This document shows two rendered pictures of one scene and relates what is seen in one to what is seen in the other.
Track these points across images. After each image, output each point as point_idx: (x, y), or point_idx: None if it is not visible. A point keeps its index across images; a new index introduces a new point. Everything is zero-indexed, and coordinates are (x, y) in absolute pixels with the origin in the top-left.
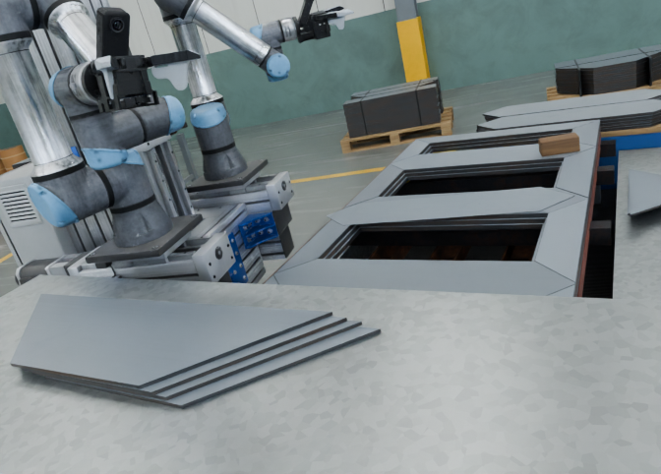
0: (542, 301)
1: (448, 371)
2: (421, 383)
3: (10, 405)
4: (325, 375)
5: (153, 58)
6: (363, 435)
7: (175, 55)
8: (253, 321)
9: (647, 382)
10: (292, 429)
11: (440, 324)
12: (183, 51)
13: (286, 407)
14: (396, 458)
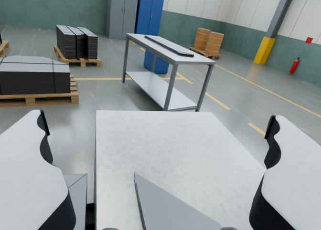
0: (100, 135)
1: (145, 148)
2: (154, 152)
3: None
4: (166, 179)
5: (70, 198)
6: (180, 157)
7: (48, 141)
8: (161, 227)
9: (132, 118)
10: (192, 175)
11: (121, 156)
12: (39, 120)
13: (187, 182)
14: (180, 149)
